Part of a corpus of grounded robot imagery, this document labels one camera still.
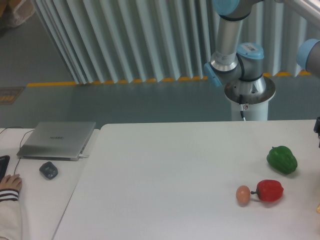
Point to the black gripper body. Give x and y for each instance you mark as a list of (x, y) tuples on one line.
[(317, 127)]

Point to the cream sleeved forearm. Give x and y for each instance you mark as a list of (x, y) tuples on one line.
[(10, 215)]

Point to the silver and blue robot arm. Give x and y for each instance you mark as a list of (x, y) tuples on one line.
[(239, 66)]

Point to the pale bread at edge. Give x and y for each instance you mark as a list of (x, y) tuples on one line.
[(318, 207)]

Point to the person's bare hand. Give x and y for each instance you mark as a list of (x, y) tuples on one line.
[(11, 185)]

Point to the green bell pepper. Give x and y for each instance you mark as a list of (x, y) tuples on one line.
[(282, 159)]

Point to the red bell pepper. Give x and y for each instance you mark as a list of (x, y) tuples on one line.
[(268, 190)]

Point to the brown egg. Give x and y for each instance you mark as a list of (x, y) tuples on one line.
[(243, 194)]

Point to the white folding partition screen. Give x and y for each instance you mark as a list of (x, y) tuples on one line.
[(128, 40)]

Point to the silver closed laptop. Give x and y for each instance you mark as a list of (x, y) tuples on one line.
[(57, 140)]

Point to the dark grey computer mouse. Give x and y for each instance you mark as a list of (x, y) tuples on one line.
[(49, 170)]

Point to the white side table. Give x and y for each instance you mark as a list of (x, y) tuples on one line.
[(42, 201)]

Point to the black keyboard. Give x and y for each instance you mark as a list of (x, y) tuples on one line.
[(4, 162)]

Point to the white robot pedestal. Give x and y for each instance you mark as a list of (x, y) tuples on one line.
[(249, 101)]

